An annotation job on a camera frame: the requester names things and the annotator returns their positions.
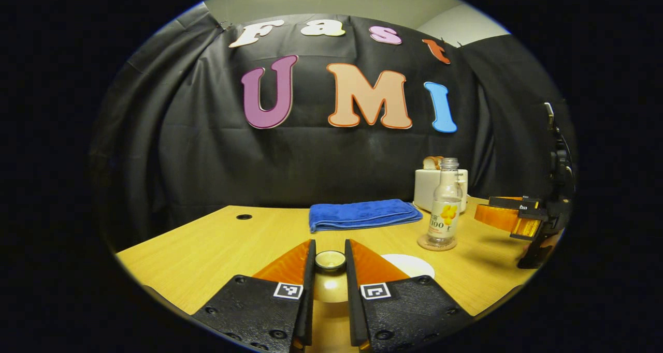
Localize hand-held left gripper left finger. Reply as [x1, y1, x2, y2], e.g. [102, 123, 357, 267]
[192, 239, 316, 352]

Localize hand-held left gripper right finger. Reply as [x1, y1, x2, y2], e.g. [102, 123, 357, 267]
[344, 239, 474, 352]

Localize white teacup lid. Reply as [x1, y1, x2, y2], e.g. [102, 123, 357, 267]
[313, 251, 349, 304]

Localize clear plastic water bottle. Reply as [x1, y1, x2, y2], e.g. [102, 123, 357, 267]
[427, 158, 463, 245]

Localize round brown coaster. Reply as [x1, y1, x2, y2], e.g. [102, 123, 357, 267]
[417, 233, 458, 252]

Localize white ceramic teacup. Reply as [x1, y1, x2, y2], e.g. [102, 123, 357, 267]
[381, 254, 436, 280]

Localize white toaster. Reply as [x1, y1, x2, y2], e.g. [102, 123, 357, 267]
[414, 168, 469, 212]

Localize folded blue towel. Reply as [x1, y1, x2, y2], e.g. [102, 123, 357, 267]
[309, 199, 423, 233]

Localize black backdrop cloth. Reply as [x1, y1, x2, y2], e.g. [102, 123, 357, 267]
[88, 1, 576, 253]

